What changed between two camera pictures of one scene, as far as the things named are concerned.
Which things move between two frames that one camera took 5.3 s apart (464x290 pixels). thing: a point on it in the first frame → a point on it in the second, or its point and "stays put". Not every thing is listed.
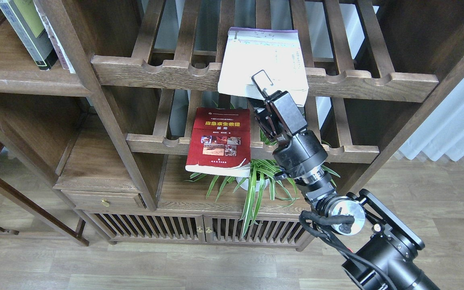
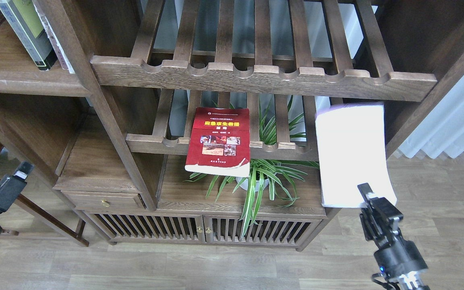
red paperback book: x=220 y=142 stays put
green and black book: x=23 y=18 stays put
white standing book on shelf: x=53 y=37 stays put
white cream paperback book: x=278 y=52 → x=352 y=151
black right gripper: x=280 y=117 → x=395 y=255
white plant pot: x=245 y=185 stays put
